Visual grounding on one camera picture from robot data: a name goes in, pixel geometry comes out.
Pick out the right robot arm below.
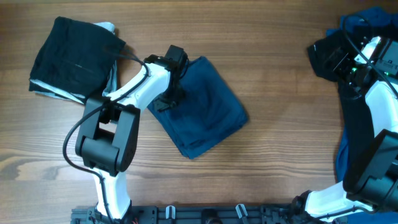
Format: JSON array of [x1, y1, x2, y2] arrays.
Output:
[[289, 37, 397, 223]]

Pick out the white rail clip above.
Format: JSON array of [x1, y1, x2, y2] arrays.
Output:
[[165, 205, 176, 220], [235, 203, 248, 219]]

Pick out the left white rail clip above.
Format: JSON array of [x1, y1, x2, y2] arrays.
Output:
[[165, 205, 176, 220]]

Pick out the black t-shirt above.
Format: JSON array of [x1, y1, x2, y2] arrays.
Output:
[[307, 30, 378, 182]]

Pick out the blue denim shorts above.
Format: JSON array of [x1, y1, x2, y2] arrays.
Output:
[[147, 56, 249, 159]]

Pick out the right white rail clip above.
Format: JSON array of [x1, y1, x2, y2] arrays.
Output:
[[235, 203, 248, 219]]

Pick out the folded black garment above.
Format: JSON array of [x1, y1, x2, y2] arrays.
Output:
[[29, 16, 127, 105]]

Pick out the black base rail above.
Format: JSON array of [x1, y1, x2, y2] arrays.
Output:
[[70, 203, 348, 224]]

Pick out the blue polo shirt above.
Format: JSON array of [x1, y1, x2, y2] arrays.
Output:
[[325, 6, 398, 224]]

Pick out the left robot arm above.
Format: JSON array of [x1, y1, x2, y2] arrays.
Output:
[[71, 45, 188, 223]]

